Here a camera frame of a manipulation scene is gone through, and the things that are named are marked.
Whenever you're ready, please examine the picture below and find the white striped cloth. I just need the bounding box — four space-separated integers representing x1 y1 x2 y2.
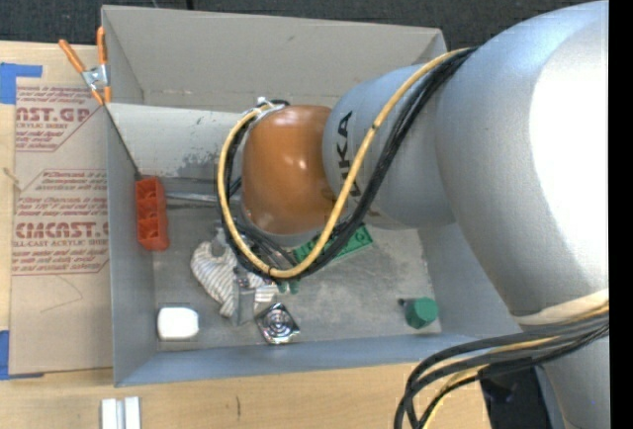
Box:
189 238 279 319

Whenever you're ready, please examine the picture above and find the white rounded block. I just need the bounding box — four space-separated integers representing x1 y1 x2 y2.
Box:
155 305 201 342

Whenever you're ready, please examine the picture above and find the orange flat block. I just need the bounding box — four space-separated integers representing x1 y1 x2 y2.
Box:
135 175 172 253

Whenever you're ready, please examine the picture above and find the dark green flat block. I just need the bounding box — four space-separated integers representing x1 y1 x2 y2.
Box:
292 220 373 266

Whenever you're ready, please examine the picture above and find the grey metal bin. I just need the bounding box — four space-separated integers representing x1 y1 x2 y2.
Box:
100 4 523 388

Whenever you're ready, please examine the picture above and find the brown cardboard board, red print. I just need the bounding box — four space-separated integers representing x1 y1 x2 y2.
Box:
0 40 116 378

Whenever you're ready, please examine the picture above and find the dark green capped bottle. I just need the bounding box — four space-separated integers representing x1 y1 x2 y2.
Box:
397 296 440 331

